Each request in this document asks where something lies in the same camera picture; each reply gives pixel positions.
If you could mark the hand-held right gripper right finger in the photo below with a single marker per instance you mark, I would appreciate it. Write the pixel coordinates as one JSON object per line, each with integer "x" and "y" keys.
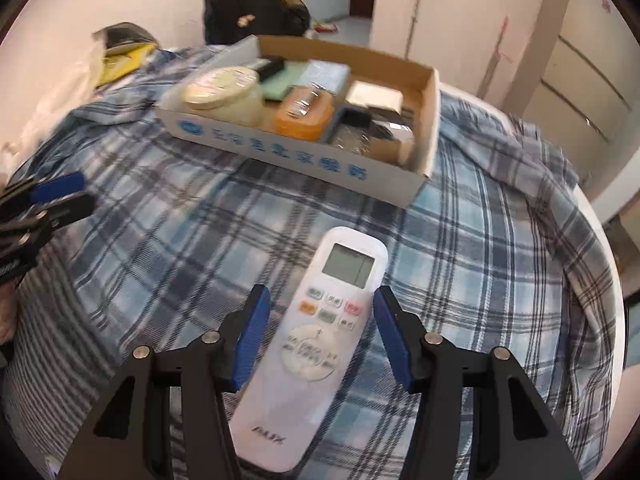
{"x": 395, "y": 340}

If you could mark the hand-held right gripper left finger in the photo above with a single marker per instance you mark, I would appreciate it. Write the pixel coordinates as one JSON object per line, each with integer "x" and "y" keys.
{"x": 250, "y": 340}

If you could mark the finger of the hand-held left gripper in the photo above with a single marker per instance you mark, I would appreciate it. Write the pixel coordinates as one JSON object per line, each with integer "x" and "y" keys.
{"x": 60, "y": 185}
{"x": 65, "y": 210}

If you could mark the white remote control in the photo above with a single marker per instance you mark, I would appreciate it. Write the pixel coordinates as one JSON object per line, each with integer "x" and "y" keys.
{"x": 325, "y": 320}

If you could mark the cream round jar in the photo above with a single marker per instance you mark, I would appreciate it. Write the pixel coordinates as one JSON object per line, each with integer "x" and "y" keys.
{"x": 225, "y": 92}

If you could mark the shallow cardboard box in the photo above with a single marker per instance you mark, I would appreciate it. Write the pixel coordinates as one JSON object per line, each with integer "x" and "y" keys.
{"x": 300, "y": 152}

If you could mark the orange soap bar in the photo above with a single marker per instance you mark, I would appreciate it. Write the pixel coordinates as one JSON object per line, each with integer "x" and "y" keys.
{"x": 300, "y": 127}

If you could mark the small black box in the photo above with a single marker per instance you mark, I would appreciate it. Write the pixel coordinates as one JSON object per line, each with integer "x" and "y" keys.
{"x": 352, "y": 116}

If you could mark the green box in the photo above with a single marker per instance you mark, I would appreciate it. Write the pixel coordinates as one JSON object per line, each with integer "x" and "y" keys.
{"x": 280, "y": 82}

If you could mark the black slim device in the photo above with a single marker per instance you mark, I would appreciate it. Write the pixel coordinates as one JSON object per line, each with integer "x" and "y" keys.
{"x": 272, "y": 67}

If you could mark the black cube with silver face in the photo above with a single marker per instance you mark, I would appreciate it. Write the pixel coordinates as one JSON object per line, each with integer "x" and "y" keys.
{"x": 375, "y": 94}

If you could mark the light blue packet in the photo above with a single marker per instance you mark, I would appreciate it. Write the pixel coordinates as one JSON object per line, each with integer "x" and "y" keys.
{"x": 325, "y": 75}

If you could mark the clear plastic bag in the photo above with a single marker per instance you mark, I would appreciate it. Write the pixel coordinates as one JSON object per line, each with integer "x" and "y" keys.
{"x": 45, "y": 110}

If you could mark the grey striped cloth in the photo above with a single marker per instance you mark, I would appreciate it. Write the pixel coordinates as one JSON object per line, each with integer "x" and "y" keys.
{"x": 50, "y": 360}

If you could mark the blue plaid cloth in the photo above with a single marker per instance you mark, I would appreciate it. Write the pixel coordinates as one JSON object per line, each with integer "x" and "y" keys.
{"x": 175, "y": 210}

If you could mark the yellow black bag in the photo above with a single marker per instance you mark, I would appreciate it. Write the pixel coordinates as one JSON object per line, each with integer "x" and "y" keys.
{"x": 120, "y": 65}

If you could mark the grey bag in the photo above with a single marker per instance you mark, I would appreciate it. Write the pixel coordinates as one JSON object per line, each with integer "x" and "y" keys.
{"x": 125, "y": 35}

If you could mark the black jacket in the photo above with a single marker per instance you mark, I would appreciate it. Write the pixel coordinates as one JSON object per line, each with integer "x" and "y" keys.
{"x": 250, "y": 0}

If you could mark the red green packet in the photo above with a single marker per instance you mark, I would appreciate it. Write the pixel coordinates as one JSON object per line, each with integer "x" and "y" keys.
{"x": 325, "y": 25}

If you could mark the beige refrigerator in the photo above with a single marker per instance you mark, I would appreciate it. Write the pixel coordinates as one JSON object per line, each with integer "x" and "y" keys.
{"x": 590, "y": 35}

